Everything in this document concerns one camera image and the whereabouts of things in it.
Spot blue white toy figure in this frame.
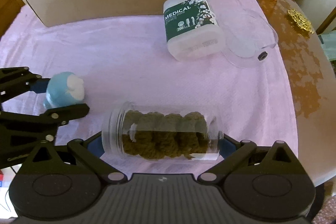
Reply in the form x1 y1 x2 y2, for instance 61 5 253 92
43 71 85 110

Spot clear jar brown contents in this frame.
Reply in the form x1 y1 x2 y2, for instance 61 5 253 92
101 102 223 161

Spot clear plastic square bowl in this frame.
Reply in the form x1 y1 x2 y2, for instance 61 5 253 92
219 9 278 68

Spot medical cotton swab box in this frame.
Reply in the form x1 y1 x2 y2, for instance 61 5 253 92
163 0 226 61

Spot pink table cloth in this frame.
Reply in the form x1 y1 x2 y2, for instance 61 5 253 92
0 0 300 180

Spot gold ornate coaster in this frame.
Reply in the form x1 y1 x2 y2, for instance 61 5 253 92
287 9 314 34

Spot wooden chair right near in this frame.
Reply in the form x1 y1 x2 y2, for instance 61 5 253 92
315 7 336 35

